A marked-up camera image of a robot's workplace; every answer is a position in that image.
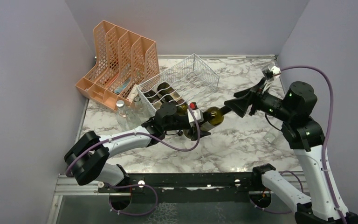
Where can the orange plastic file organizer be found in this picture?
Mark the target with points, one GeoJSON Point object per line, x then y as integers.
{"type": "Point", "coordinates": [124, 59]}

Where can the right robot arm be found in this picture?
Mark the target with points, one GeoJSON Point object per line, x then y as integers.
{"type": "Point", "coordinates": [305, 137]}

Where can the clear glass bottle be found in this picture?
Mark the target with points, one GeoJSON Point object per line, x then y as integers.
{"type": "Point", "coordinates": [136, 115]}
{"type": "Point", "coordinates": [121, 115]}

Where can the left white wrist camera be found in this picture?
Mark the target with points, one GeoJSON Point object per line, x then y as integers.
{"type": "Point", "coordinates": [194, 114]}

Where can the white wire wine rack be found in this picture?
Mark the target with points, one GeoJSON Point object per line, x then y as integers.
{"type": "Point", "coordinates": [191, 77]}

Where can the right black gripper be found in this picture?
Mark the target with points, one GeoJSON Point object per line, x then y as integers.
{"type": "Point", "coordinates": [244, 99]}

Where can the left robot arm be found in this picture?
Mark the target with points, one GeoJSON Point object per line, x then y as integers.
{"type": "Point", "coordinates": [87, 159]}

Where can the green wine bottle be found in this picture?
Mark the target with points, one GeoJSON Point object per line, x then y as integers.
{"type": "Point", "coordinates": [169, 94]}
{"type": "Point", "coordinates": [212, 118]}
{"type": "Point", "coordinates": [155, 100]}

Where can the black metal base rail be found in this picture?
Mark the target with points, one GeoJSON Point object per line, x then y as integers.
{"type": "Point", "coordinates": [174, 188]}

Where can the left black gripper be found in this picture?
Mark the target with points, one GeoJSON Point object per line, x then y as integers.
{"type": "Point", "coordinates": [191, 132]}

